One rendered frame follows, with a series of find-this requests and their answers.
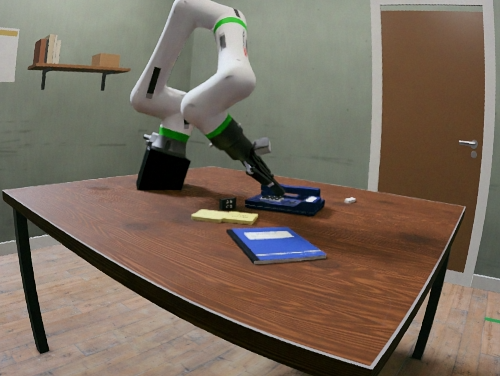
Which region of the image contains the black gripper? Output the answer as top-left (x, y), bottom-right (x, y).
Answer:
top-left (224, 133), bottom-right (285, 197)

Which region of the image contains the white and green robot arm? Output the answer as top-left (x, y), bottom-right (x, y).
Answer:
top-left (130, 0), bottom-right (256, 158)

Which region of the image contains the blue desk phone body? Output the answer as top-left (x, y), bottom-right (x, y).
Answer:
top-left (245, 190), bottom-right (325, 216)

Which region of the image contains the blue telephone handset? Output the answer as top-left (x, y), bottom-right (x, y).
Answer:
top-left (261, 184), bottom-right (321, 197)

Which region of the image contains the blue notebook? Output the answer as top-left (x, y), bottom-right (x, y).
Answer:
top-left (227, 227), bottom-right (326, 264)

